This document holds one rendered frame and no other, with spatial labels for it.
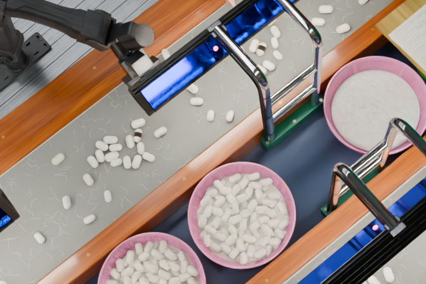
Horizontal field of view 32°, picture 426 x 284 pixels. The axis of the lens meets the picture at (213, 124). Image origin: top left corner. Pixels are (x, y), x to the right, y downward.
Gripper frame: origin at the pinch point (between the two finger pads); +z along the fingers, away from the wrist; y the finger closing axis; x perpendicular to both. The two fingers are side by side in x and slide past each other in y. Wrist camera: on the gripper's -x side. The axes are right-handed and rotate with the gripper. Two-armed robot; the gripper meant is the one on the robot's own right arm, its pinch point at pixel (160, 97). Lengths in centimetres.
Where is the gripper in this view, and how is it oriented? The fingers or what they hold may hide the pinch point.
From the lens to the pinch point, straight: 191.5
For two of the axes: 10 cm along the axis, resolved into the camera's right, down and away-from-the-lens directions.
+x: -3.3, -2.3, 9.2
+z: 5.3, 7.6, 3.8
